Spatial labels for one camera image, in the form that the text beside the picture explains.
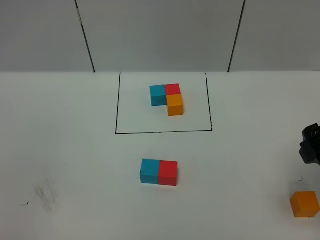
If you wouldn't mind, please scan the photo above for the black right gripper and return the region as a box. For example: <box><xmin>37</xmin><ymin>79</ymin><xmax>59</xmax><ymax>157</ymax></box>
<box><xmin>299</xmin><ymin>123</ymin><xmax>320</xmax><ymax>165</ymax></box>

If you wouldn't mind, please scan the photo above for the orange loose block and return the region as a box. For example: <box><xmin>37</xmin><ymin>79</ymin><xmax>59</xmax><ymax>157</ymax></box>
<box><xmin>290</xmin><ymin>191</ymin><xmax>320</xmax><ymax>218</ymax></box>

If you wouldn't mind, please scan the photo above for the orange template block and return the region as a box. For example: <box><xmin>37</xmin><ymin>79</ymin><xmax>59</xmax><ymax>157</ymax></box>
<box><xmin>166</xmin><ymin>94</ymin><xmax>184</xmax><ymax>117</ymax></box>

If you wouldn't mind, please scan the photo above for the red template block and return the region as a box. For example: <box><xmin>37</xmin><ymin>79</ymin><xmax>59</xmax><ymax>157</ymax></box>
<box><xmin>164</xmin><ymin>83</ymin><xmax>181</xmax><ymax>96</ymax></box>

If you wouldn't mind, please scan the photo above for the blue template block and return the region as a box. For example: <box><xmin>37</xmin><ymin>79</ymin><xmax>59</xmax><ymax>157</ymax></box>
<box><xmin>149</xmin><ymin>84</ymin><xmax>167</xmax><ymax>107</ymax></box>

